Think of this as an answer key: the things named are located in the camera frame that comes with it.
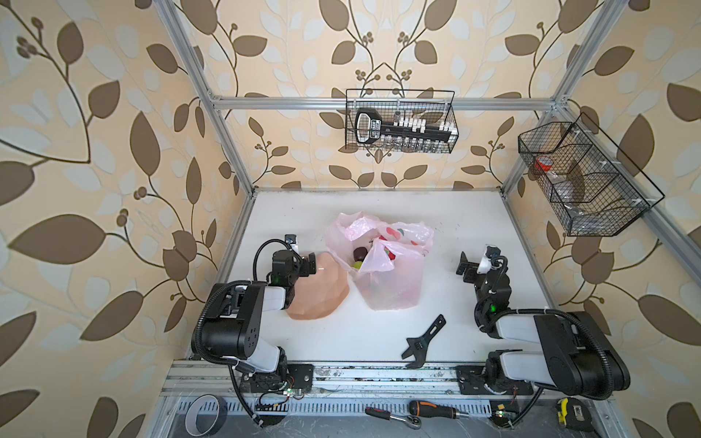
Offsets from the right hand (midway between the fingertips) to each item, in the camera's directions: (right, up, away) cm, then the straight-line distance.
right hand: (478, 256), depth 89 cm
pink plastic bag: (-32, +2, -20) cm, 38 cm away
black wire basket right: (+25, +21, -15) cm, 36 cm away
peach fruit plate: (-53, -14, +3) cm, 55 cm away
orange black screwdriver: (-22, -36, -20) cm, 47 cm away
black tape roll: (-79, -39, -19) cm, 90 cm away
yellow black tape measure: (+14, -36, -22) cm, 45 cm away
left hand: (-62, +1, +6) cm, 62 cm away
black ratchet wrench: (-26, -38, -22) cm, 51 cm away
